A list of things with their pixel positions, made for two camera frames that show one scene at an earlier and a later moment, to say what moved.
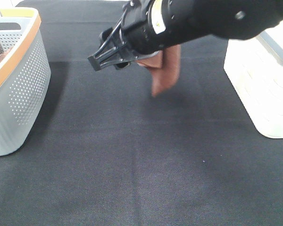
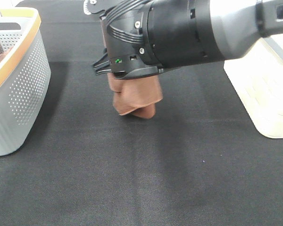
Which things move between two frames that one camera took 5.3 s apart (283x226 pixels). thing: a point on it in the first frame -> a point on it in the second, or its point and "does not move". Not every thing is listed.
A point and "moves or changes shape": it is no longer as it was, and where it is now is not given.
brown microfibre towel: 164,68 moves or changes shape
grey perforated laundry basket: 20,87 does not move
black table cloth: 107,151 does not move
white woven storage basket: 260,70 does not move
